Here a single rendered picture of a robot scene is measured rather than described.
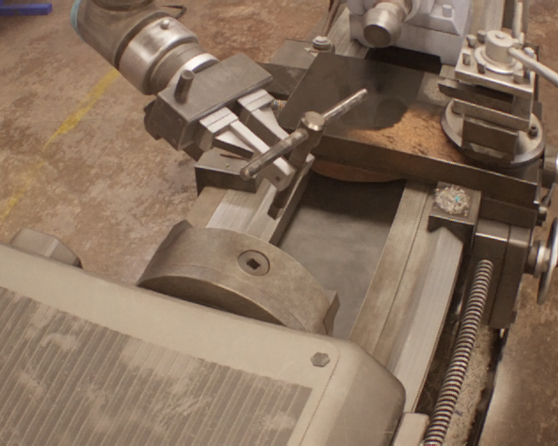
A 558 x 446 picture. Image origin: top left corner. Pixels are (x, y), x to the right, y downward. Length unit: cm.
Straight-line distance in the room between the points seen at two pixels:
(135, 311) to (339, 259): 94
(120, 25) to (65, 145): 243
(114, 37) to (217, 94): 15
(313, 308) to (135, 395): 36
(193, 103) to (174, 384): 30
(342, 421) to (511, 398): 169
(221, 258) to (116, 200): 202
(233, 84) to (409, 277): 69
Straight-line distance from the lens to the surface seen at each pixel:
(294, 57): 194
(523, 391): 235
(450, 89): 147
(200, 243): 96
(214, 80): 86
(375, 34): 161
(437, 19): 197
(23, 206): 306
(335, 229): 169
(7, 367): 72
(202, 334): 70
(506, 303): 172
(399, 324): 137
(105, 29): 90
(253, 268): 96
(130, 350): 70
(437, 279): 143
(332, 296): 101
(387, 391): 71
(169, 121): 82
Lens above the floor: 188
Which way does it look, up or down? 42 degrees down
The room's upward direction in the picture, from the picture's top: 3 degrees counter-clockwise
